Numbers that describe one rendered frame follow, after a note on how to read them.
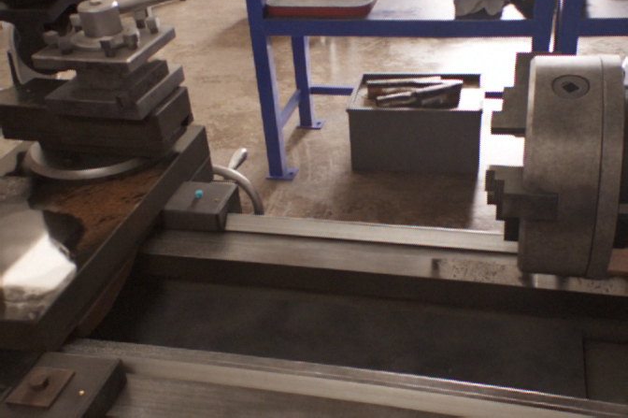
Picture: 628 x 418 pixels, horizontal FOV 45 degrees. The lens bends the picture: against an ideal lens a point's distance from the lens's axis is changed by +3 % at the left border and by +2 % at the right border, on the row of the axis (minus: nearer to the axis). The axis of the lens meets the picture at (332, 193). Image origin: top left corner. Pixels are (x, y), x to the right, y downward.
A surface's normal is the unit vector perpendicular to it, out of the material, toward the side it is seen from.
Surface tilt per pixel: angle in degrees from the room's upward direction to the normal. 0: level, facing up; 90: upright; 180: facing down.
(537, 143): 52
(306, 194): 0
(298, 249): 0
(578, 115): 35
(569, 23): 90
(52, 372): 0
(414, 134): 90
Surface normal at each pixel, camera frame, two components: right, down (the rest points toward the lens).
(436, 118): -0.18, 0.52
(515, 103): -0.22, -0.18
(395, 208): -0.07, -0.85
